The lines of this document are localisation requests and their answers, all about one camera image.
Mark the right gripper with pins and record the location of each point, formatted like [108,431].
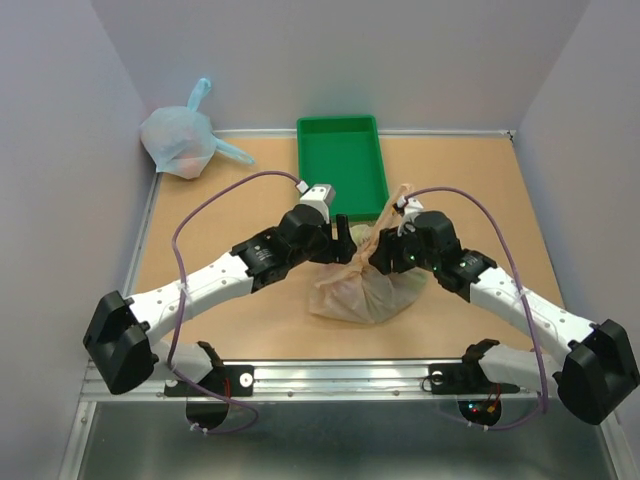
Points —
[387,249]

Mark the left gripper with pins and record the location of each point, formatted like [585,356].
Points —
[339,250]

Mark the orange plastic bag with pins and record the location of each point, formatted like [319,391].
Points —
[359,293]

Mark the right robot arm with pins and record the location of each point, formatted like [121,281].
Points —
[590,367]

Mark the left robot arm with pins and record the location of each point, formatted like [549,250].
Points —
[123,331]

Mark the blue plastic bag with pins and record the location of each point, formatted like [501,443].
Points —
[181,141]

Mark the green plastic tray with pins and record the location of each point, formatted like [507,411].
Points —
[344,152]

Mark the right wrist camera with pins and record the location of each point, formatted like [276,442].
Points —
[407,209]

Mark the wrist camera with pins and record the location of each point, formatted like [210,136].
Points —
[318,196]
[407,209]

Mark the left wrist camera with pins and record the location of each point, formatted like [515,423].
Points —
[318,196]

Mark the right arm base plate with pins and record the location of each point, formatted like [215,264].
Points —
[458,379]

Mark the aluminium mounting rail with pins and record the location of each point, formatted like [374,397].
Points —
[299,381]

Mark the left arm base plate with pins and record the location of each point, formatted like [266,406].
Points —
[235,381]

